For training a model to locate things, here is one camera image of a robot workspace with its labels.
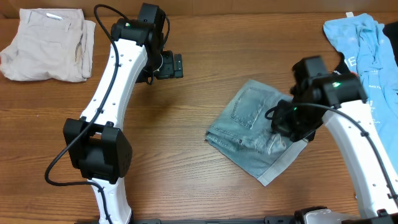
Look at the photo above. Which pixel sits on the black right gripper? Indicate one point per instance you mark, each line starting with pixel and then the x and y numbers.
pixel 280 120

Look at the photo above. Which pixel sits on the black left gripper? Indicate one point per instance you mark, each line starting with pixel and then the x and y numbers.
pixel 177 65

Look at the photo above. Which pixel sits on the light blue denim shorts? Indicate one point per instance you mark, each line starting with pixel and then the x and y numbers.
pixel 244 135

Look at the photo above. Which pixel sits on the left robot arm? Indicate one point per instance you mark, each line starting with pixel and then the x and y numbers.
pixel 95 142

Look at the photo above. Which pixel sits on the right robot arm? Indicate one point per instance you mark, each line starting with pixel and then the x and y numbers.
pixel 339 103

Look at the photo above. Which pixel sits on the light blue t-shirt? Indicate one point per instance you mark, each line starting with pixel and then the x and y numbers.
pixel 368 52

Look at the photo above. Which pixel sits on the folded beige trousers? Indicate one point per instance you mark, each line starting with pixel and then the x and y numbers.
pixel 50 43

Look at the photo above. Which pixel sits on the black garment with print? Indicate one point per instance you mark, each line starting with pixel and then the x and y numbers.
pixel 389 30

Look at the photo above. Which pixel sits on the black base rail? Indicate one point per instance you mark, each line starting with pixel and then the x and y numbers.
pixel 266 220

